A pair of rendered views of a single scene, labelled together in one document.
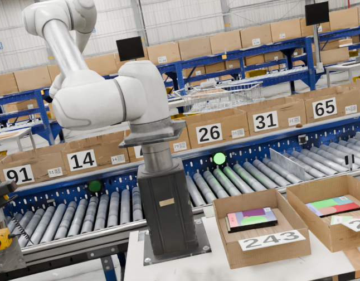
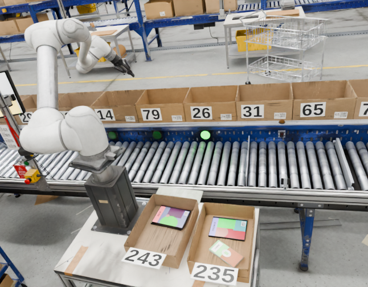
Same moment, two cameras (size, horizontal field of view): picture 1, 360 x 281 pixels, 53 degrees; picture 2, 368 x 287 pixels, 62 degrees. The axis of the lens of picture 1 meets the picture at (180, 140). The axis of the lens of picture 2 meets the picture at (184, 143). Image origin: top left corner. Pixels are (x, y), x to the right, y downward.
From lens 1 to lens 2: 1.09 m
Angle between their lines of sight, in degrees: 30
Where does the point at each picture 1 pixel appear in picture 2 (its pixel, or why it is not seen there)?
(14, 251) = (43, 181)
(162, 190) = (99, 195)
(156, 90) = (88, 136)
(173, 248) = (110, 224)
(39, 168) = not seen: hidden behind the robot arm
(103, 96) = (48, 139)
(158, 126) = (92, 159)
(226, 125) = (216, 109)
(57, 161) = not seen: hidden behind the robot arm
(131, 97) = (69, 141)
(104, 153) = (120, 113)
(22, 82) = not seen: outside the picture
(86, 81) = (39, 124)
